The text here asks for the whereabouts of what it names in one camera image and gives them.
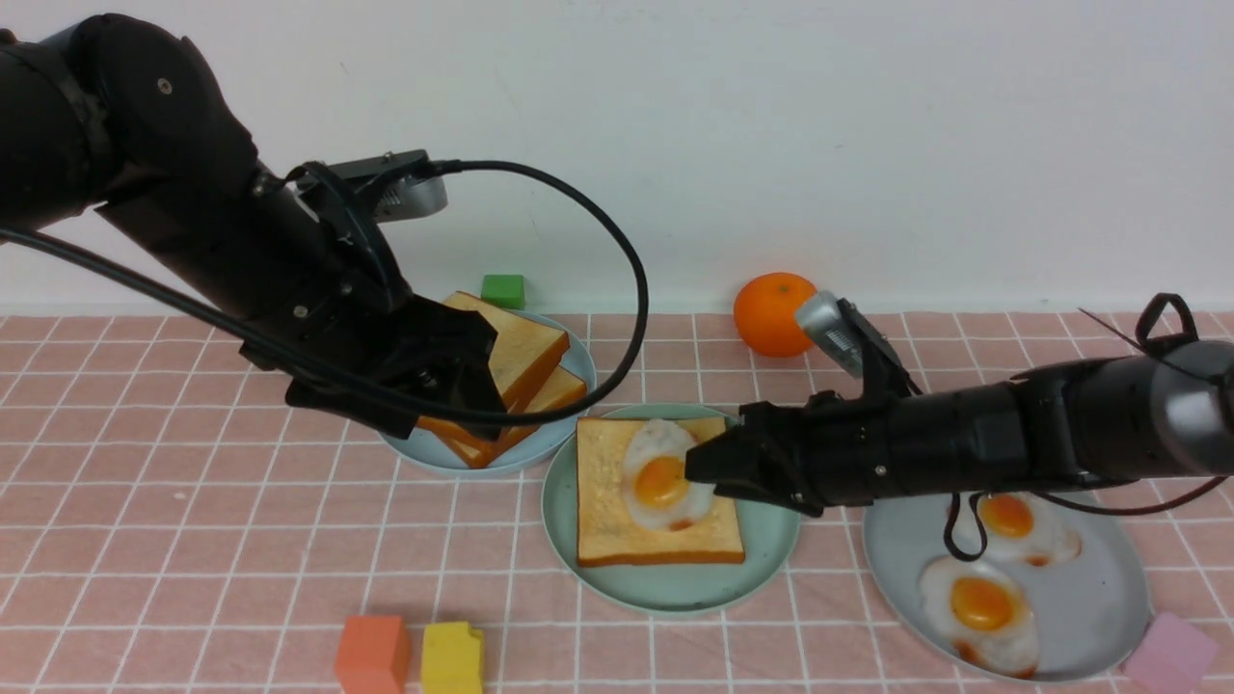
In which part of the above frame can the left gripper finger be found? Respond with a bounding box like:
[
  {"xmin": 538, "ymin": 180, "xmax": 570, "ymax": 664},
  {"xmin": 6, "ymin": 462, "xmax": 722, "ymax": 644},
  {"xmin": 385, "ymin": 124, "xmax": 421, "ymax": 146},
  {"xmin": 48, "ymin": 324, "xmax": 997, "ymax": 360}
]
[{"xmin": 449, "ymin": 322, "xmax": 507, "ymax": 414}]

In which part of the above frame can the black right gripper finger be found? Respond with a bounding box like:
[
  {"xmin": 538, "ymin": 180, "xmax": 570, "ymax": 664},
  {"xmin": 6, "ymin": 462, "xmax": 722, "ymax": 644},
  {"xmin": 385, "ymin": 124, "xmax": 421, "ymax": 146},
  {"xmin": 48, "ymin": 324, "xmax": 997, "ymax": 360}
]
[
  {"xmin": 713, "ymin": 483, "xmax": 821, "ymax": 514},
  {"xmin": 684, "ymin": 430, "xmax": 768, "ymax": 488}
]

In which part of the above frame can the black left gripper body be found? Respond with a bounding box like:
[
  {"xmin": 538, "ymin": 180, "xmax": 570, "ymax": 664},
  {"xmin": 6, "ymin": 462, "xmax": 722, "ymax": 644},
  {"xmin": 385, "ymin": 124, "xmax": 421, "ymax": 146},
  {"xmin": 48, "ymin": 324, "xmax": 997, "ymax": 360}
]
[{"xmin": 283, "ymin": 295, "xmax": 489, "ymax": 440}]

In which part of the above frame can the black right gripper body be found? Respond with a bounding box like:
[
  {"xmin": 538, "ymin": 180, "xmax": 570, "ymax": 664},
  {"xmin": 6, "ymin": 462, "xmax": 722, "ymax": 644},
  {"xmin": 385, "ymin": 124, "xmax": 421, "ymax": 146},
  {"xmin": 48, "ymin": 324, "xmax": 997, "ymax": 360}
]
[{"xmin": 739, "ymin": 395, "xmax": 902, "ymax": 517}]

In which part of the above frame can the fried egg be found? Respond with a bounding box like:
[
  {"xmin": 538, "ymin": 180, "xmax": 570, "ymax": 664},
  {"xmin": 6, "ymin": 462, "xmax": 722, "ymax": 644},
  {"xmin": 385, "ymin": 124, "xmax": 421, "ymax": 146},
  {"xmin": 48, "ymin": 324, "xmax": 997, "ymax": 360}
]
[
  {"xmin": 951, "ymin": 493, "xmax": 1083, "ymax": 568},
  {"xmin": 621, "ymin": 420, "xmax": 713, "ymax": 532},
  {"xmin": 918, "ymin": 556, "xmax": 1041, "ymax": 680}
]

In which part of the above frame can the toast slice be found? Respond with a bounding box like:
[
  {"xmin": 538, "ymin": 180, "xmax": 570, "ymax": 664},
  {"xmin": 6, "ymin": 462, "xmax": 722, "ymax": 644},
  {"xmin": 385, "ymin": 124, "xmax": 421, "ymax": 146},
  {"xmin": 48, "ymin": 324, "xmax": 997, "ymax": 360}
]
[
  {"xmin": 575, "ymin": 416, "xmax": 747, "ymax": 568},
  {"xmin": 417, "ymin": 293, "xmax": 570, "ymax": 445},
  {"xmin": 436, "ymin": 367, "xmax": 587, "ymax": 469}
]

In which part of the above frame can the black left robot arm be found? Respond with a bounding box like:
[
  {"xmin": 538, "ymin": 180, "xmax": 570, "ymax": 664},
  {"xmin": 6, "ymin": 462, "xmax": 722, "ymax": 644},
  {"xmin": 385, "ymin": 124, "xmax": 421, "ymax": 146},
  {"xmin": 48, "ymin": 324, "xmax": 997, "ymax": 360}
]
[{"xmin": 2, "ymin": 14, "xmax": 652, "ymax": 440}]

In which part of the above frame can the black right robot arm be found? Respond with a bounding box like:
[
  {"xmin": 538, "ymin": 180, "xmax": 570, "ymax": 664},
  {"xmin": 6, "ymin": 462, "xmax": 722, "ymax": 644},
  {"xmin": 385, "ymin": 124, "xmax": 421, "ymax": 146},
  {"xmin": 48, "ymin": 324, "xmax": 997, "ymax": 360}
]
[{"xmin": 684, "ymin": 341, "xmax": 1232, "ymax": 517}]

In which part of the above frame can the green centre plate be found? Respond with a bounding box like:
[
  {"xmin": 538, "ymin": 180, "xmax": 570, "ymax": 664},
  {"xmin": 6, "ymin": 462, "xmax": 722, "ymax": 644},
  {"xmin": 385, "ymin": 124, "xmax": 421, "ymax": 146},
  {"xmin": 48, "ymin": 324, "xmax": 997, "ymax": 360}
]
[{"xmin": 542, "ymin": 404, "xmax": 798, "ymax": 617}]

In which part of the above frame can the blue bread plate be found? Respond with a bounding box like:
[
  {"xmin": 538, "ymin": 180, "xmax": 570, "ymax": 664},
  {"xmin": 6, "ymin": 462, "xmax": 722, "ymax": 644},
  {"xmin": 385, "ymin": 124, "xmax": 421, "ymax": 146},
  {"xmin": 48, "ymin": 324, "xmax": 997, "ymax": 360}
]
[{"xmin": 380, "ymin": 310, "xmax": 598, "ymax": 480}]

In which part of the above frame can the green block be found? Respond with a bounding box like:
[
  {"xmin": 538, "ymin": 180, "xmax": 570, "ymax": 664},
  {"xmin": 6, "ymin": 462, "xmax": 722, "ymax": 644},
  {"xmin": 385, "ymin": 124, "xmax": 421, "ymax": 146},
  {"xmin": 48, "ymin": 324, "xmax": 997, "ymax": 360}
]
[{"xmin": 480, "ymin": 274, "xmax": 527, "ymax": 310}]

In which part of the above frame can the orange tangerine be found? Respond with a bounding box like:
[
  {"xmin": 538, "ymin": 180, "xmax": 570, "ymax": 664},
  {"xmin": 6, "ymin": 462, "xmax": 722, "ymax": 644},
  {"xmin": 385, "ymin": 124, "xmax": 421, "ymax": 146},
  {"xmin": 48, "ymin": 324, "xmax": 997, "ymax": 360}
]
[{"xmin": 733, "ymin": 272, "xmax": 818, "ymax": 359}]

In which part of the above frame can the yellow block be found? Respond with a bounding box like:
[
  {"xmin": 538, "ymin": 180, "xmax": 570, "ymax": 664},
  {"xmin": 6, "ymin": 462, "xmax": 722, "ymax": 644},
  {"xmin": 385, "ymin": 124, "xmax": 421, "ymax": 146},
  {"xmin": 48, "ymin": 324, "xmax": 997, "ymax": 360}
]
[{"xmin": 420, "ymin": 621, "xmax": 485, "ymax": 694}]

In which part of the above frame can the orange block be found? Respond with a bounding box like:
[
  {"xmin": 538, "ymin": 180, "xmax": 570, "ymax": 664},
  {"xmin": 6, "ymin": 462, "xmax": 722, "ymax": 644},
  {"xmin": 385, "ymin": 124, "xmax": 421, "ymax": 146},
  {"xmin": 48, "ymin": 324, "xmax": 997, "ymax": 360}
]
[{"xmin": 334, "ymin": 615, "xmax": 413, "ymax": 694}]

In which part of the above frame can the grey egg plate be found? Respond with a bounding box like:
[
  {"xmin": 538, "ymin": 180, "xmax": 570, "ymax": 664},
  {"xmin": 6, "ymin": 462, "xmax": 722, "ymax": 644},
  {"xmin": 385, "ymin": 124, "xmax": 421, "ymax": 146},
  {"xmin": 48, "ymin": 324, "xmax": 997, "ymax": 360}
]
[{"xmin": 863, "ymin": 494, "xmax": 1151, "ymax": 684}]

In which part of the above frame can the pink block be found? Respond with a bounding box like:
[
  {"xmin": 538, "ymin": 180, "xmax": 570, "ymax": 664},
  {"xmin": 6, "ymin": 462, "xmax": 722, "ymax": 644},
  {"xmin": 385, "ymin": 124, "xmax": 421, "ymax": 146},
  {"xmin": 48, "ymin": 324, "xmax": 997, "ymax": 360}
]
[{"xmin": 1122, "ymin": 612, "xmax": 1220, "ymax": 693}]

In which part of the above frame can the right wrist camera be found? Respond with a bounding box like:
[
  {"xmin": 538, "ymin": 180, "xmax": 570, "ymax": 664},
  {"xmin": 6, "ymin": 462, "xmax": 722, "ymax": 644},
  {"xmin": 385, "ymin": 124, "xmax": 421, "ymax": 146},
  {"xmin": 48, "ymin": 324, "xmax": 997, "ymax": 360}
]
[{"xmin": 793, "ymin": 291, "xmax": 922, "ymax": 398}]

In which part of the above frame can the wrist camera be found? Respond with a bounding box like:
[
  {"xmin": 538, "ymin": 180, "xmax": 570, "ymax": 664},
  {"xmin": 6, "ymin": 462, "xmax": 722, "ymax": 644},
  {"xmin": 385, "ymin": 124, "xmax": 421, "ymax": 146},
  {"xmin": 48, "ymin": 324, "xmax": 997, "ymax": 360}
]
[
  {"xmin": 288, "ymin": 149, "xmax": 448, "ymax": 231},
  {"xmin": 793, "ymin": 291, "xmax": 922, "ymax": 398}
]

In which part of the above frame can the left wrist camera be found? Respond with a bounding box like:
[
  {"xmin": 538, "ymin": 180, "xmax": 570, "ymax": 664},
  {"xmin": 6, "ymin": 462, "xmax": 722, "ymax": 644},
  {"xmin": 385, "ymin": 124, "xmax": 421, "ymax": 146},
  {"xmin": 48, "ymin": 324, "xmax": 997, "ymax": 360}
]
[{"xmin": 288, "ymin": 149, "xmax": 448, "ymax": 231}]

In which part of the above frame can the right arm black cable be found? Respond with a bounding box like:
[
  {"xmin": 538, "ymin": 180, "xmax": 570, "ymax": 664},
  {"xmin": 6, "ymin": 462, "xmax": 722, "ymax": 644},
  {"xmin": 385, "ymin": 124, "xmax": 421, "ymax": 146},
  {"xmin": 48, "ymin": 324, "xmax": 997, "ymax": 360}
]
[{"xmin": 942, "ymin": 293, "xmax": 1234, "ymax": 563}]

